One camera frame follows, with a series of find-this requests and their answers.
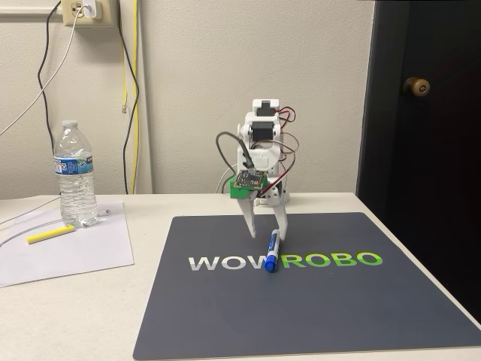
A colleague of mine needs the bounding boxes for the blue marker pen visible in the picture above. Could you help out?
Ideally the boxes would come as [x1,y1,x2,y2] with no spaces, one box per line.
[264,228,282,274]

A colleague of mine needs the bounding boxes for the dark grey WOWROBO mat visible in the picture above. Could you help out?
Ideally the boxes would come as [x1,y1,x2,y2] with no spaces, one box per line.
[132,211,481,360]

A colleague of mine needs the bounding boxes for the dark door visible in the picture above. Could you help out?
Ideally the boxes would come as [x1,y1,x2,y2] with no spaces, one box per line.
[355,0,481,329]

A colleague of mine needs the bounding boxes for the brass door knob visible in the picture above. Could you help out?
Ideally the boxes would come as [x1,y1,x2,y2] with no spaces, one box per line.
[402,77,431,97]

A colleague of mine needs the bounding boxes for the clear plastic water bottle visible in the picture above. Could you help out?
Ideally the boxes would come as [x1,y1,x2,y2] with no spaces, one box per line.
[53,120,100,229]

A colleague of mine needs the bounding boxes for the white paper sheet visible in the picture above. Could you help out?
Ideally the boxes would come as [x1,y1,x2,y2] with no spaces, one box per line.
[0,201,135,289]

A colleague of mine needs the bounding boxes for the yellow marker pen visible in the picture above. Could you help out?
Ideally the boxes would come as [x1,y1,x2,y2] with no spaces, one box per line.
[26,224,76,245]

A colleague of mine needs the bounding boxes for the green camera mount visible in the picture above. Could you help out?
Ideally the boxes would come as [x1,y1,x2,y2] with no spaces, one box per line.
[228,171,270,201]

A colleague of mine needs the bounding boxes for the red black servo wires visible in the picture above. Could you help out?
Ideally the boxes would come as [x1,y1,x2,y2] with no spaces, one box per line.
[262,108,302,196]

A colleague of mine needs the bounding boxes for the camera circuit board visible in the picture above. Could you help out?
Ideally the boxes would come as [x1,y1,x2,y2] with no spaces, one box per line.
[232,168,267,190]

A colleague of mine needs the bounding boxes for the white arm power cable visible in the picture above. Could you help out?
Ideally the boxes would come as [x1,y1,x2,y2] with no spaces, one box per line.
[214,167,239,195]

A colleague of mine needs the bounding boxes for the grey camera cable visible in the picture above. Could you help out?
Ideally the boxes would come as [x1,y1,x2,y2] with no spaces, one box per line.
[215,131,256,174]

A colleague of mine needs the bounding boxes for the white cable with connector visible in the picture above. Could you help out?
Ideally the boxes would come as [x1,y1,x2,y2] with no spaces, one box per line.
[0,195,112,247]

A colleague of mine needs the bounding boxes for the black power cable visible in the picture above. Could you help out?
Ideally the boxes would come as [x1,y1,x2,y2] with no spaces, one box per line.
[117,25,141,195]
[36,0,64,196]

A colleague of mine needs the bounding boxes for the yellow network cable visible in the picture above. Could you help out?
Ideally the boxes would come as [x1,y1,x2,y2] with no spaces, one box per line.
[119,35,140,193]

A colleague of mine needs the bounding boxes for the white charger cable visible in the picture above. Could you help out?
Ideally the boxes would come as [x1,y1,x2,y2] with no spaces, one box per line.
[0,6,92,136]

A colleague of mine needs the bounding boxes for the beige wall outlet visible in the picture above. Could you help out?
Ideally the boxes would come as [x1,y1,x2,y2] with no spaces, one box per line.
[61,0,104,27]

